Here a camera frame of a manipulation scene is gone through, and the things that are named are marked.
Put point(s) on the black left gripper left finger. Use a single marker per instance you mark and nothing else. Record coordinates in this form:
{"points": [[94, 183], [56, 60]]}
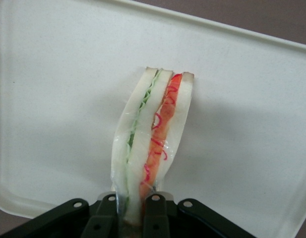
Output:
{"points": [[93, 220]]}

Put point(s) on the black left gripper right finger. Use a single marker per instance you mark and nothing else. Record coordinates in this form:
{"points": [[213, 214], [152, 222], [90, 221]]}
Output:
{"points": [[167, 220]]}

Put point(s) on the triangle sandwich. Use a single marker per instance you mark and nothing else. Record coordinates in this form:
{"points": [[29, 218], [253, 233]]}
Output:
{"points": [[147, 138]]}

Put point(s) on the cream white plastic tray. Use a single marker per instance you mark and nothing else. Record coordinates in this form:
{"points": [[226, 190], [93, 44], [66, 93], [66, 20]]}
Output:
{"points": [[242, 124]]}

